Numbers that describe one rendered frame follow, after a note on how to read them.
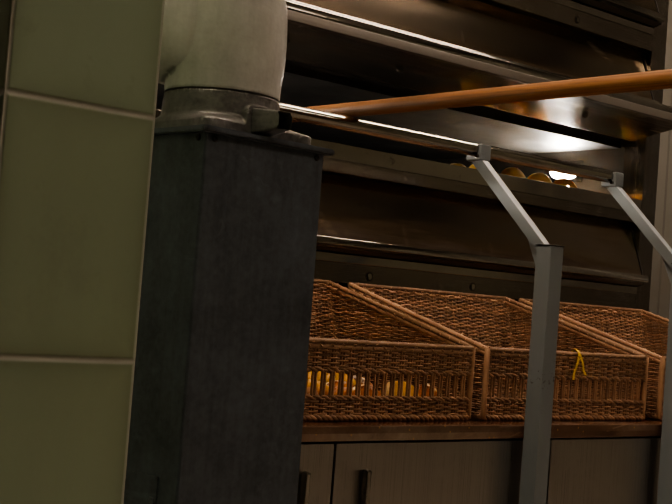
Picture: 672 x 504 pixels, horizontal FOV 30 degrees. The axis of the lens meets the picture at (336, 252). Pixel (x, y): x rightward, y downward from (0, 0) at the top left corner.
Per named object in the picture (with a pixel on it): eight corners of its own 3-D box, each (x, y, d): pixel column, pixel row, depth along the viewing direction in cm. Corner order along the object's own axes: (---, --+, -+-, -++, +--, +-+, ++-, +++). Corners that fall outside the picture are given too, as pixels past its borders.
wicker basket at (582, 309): (506, 399, 335) (514, 296, 336) (635, 401, 371) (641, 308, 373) (659, 421, 298) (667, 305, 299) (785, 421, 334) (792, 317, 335)
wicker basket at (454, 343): (113, 394, 256) (124, 259, 257) (320, 397, 294) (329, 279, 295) (261, 423, 220) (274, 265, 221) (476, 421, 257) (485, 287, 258)
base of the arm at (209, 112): (228, 125, 150) (231, 78, 151) (121, 133, 166) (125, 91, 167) (336, 146, 163) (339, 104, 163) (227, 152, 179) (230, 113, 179)
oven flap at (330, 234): (111, 226, 257) (102, 138, 263) (637, 286, 373) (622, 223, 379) (123, 219, 254) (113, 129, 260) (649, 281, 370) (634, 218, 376)
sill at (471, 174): (102, 122, 263) (104, 103, 263) (624, 213, 379) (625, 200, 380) (117, 120, 258) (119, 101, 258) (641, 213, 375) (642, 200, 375)
